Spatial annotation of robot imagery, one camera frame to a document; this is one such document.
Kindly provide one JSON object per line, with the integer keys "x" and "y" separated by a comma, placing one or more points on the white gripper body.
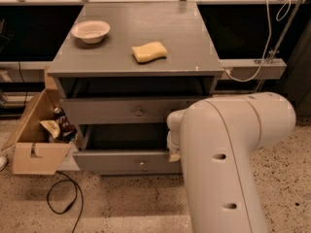
{"x": 173, "y": 138}

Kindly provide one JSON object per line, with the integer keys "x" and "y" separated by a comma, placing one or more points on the grey drawer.
{"x": 84, "y": 111}
{"x": 126, "y": 149}

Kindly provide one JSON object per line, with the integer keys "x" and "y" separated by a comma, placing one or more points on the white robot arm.
{"x": 214, "y": 138}

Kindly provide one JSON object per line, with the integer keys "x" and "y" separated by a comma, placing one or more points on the grey drawer cabinet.
{"x": 109, "y": 69}

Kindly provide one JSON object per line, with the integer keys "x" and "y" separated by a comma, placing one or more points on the grey top drawer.
{"x": 84, "y": 111}

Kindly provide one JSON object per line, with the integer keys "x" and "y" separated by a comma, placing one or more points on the yellow sponge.
{"x": 149, "y": 52}

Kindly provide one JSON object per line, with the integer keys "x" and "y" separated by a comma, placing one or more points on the trash in cardboard box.
{"x": 60, "y": 129}

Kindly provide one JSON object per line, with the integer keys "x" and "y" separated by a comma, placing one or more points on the white bowl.
{"x": 91, "y": 31}

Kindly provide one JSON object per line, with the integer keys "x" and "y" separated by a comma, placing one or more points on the cardboard box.
{"x": 34, "y": 154}

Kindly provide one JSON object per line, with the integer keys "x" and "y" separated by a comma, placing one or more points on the metal diagonal pole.
{"x": 268, "y": 61}

